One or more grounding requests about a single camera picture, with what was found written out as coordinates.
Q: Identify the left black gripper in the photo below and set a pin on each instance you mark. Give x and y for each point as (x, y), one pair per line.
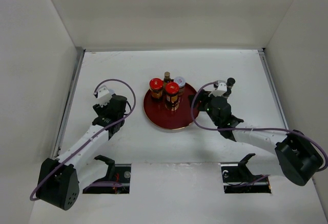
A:
(100, 109)

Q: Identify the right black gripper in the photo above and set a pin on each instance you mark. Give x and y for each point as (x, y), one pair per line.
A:
(202, 95)

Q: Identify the white lid sauce jar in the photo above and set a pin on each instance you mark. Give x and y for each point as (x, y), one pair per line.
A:
(181, 83)

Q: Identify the red lid sauce jar back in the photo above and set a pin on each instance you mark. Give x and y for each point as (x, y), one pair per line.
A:
(172, 91)

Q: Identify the red lid sauce jar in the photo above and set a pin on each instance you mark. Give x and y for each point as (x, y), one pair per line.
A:
(172, 91)
(156, 88)

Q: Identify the red lid sauce jar front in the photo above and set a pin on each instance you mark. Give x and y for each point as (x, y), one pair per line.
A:
(156, 88)

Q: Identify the yellow label oil bottle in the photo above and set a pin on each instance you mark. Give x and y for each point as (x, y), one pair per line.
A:
(167, 77)

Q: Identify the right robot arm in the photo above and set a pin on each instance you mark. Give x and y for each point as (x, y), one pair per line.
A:
(298, 156)

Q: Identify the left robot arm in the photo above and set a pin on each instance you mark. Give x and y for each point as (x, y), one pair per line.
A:
(83, 167)

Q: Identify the black cap pepper shaker near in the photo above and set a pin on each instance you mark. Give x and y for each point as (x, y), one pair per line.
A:
(227, 93)

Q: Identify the black cap pepper shaker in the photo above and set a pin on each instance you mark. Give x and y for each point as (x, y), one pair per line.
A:
(230, 82)
(227, 93)

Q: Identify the black cap pepper shaker far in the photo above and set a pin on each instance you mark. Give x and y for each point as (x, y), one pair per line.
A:
(230, 82)

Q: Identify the red round tray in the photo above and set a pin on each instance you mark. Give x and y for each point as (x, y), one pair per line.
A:
(157, 112)

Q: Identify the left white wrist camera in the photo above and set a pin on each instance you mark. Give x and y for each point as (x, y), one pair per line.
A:
(103, 95)

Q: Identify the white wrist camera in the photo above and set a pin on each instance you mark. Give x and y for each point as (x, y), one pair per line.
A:
(103, 95)
(220, 88)

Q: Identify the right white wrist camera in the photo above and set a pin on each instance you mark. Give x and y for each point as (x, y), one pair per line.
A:
(220, 88)

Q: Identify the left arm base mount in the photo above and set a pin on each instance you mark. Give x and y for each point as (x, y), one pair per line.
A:
(108, 177)

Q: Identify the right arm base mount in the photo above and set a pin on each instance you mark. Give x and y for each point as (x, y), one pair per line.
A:
(238, 179)

